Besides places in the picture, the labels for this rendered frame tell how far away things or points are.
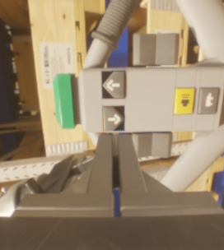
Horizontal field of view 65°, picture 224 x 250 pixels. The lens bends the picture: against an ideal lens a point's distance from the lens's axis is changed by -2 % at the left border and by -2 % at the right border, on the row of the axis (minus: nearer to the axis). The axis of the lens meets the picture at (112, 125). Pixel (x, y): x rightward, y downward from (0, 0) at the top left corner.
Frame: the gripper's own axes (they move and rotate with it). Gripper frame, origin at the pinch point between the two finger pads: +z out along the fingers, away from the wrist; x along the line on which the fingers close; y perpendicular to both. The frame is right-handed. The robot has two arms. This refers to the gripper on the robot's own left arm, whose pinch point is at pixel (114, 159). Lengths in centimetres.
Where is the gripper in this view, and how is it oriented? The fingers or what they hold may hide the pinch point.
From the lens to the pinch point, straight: 30.9
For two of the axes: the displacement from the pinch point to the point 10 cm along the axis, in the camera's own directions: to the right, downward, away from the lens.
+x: 0.0, -2.8, 9.6
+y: -5.1, -8.3, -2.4
